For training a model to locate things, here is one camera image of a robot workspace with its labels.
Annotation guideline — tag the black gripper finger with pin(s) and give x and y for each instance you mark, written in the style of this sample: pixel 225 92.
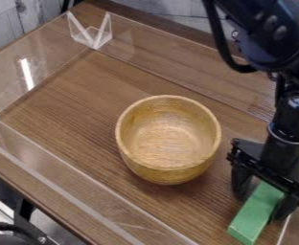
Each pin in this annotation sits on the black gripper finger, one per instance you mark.
pixel 241 182
pixel 286 205

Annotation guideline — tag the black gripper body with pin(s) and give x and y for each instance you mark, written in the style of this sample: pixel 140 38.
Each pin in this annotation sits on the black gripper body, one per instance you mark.
pixel 272 160

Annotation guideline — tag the green rectangular block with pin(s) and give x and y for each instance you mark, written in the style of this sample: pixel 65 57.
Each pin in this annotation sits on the green rectangular block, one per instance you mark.
pixel 253 215

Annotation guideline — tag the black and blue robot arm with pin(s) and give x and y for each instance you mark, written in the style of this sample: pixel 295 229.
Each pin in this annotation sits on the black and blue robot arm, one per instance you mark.
pixel 256 37

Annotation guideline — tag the brown wooden bowl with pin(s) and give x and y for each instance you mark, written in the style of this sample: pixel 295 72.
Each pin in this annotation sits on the brown wooden bowl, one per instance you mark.
pixel 168 136

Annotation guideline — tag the clear acrylic barrier wall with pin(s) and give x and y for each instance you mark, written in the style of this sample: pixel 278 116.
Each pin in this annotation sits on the clear acrylic barrier wall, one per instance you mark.
pixel 62 93

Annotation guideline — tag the black table leg bracket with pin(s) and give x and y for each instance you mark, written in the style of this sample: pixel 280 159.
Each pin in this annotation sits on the black table leg bracket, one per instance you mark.
pixel 22 213

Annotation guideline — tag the clear acrylic corner bracket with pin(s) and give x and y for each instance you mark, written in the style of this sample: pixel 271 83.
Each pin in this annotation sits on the clear acrylic corner bracket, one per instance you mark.
pixel 92 37

